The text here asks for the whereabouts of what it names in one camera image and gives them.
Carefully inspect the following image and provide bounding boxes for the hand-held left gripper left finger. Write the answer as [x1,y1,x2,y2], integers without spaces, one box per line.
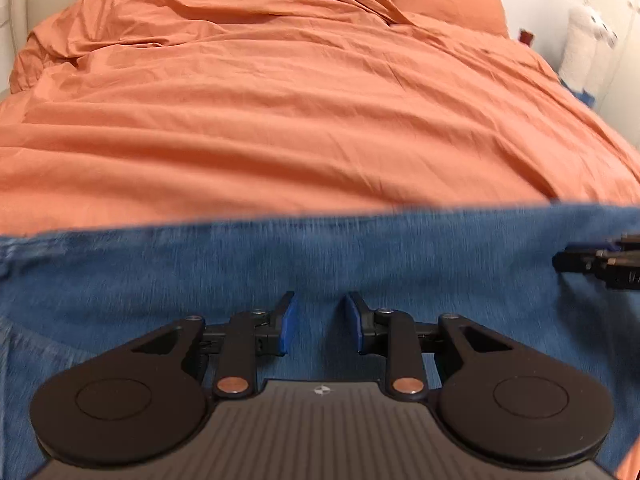
[117,291,297,401]

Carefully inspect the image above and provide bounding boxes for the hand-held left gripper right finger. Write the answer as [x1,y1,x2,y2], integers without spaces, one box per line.
[346,291,526,401]

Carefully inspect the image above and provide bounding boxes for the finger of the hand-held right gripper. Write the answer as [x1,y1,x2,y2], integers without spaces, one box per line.
[552,241,618,277]

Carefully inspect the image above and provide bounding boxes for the blue denim pants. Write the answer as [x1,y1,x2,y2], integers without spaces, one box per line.
[0,202,640,480]

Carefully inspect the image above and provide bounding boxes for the white plush toy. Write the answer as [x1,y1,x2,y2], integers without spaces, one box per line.
[557,2,621,98]

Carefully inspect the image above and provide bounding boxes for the orange duvet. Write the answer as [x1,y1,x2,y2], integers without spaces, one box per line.
[0,0,640,480]

